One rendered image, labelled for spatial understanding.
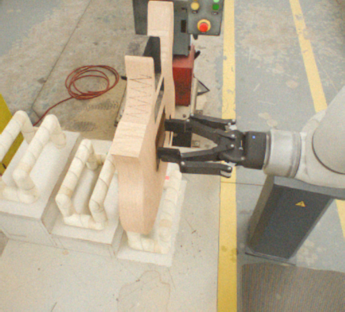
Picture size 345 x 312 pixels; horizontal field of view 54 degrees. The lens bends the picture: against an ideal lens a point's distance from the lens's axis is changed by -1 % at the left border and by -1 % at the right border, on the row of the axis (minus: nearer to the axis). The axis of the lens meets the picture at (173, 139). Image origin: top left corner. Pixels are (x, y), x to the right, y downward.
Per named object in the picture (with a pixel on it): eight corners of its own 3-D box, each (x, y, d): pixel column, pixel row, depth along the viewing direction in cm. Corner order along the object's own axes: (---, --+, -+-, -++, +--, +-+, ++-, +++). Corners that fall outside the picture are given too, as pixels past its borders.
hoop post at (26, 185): (30, 190, 82) (17, 168, 75) (42, 192, 82) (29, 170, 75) (24, 201, 80) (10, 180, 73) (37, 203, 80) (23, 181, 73)
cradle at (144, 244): (129, 238, 91) (128, 233, 89) (171, 244, 90) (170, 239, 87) (126, 250, 89) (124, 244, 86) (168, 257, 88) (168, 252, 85)
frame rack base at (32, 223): (47, 162, 110) (30, 125, 97) (91, 167, 108) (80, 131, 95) (8, 240, 92) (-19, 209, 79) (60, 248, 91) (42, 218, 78)
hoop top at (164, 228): (171, 172, 96) (171, 166, 93) (182, 174, 96) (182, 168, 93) (156, 238, 83) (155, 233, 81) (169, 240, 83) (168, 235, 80)
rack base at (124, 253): (138, 175, 106) (138, 173, 105) (186, 182, 105) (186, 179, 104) (116, 259, 89) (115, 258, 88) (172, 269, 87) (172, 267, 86)
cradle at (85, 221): (66, 214, 87) (63, 208, 84) (108, 221, 86) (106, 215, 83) (61, 226, 85) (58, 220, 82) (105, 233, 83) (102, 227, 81)
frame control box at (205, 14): (180, 19, 180) (180, -30, 160) (220, 21, 178) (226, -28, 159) (174, 45, 164) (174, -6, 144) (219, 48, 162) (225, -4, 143)
